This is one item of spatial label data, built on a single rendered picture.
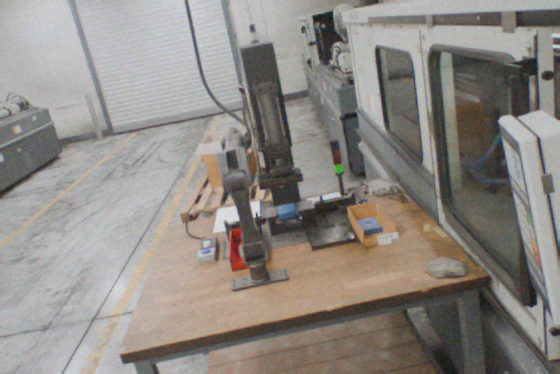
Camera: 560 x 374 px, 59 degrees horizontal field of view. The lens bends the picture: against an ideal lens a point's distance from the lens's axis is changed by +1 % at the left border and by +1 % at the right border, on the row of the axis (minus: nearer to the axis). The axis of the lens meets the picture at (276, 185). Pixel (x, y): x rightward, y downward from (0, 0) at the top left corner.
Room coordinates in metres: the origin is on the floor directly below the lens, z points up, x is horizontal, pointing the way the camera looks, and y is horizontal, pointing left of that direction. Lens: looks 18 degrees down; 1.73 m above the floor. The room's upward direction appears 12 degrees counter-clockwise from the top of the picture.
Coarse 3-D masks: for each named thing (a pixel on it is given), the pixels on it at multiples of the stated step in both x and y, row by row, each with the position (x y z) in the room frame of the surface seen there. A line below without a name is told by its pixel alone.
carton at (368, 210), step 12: (360, 204) 1.85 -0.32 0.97; (372, 204) 1.85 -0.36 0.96; (348, 216) 1.85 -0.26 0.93; (360, 216) 1.85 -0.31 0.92; (372, 216) 1.85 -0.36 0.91; (384, 216) 1.72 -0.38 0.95; (360, 228) 1.62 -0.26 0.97; (384, 228) 1.72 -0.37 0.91; (360, 240) 1.66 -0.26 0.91; (372, 240) 1.60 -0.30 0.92; (384, 240) 1.60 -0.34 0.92; (396, 240) 1.60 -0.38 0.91
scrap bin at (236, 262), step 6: (240, 228) 1.88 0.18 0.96; (234, 234) 1.88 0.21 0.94; (240, 234) 1.88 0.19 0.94; (234, 240) 1.88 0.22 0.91; (240, 240) 1.88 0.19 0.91; (234, 246) 1.84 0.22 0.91; (234, 252) 1.78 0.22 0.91; (234, 258) 1.73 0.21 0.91; (240, 258) 1.72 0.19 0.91; (234, 264) 1.63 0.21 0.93; (240, 264) 1.63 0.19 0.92; (234, 270) 1.63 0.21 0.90; (240, 270) 1.63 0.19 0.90
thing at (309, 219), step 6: (306, 216) 1.88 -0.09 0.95; (312, 216) 1.88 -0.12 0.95; (270, 222) 1.87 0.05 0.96; (306, 222) 1.88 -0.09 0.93; (312, 222) 1.88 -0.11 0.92; (270, 228) 1.87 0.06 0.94; (276, 228) 1.87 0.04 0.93; (282, 228) 1.87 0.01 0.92; (306, 228) 1.88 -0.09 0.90; (276, 234) 1.87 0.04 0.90
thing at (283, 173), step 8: (272, 160) 2.00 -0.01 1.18; (280, 160) 1.91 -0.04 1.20; (288, 160) 1.95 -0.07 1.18; (272, 168) 1.88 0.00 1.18; (280, 168) 1.87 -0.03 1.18; (288, 168) 1.87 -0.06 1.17; (296, 168) 1.95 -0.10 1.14; (264, 176) 1.94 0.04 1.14; (272, 176) 1.89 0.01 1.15; (280, 176) 1.89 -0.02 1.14; (288, 176) 1.88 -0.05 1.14; (296, 176) 1.88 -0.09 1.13; (264, 184) 1.87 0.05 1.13; (272, 184) 1.87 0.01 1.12; (280, 184) 1.87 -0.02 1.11
